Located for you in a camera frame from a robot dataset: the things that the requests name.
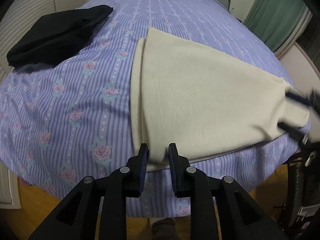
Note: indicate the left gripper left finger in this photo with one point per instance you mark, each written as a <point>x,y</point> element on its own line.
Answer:
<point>97,207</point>

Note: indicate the purple floral bed sheet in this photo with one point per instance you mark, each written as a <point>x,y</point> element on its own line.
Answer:
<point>61,124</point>

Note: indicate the folded black garment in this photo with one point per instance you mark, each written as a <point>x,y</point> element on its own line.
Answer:
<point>56,37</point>

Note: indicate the cream white pants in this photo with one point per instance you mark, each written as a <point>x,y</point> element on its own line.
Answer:
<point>205,101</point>

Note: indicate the green curtain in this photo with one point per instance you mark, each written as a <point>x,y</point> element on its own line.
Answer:
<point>273,21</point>

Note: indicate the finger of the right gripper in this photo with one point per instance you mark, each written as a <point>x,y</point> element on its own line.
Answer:
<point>308,149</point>
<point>312,100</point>

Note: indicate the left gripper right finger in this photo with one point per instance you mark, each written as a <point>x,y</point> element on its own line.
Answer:
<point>219,208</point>

